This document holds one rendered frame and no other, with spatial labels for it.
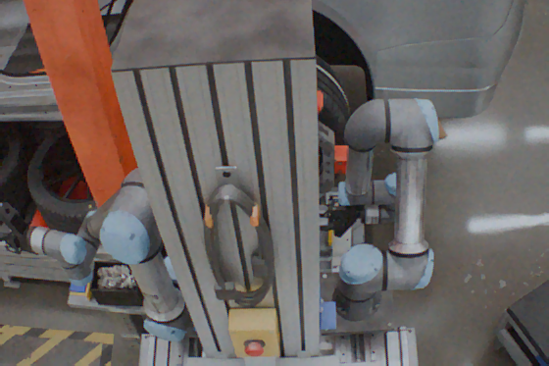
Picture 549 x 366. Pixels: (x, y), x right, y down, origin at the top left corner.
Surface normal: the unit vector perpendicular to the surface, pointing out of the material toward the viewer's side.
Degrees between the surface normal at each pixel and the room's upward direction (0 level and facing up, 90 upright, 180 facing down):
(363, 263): 7
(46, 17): 90
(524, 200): 0
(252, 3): 0
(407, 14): 90
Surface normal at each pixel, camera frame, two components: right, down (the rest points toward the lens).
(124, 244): -0.25, 0.62
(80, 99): -0.06, 0.73
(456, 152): -0.06, -0.68
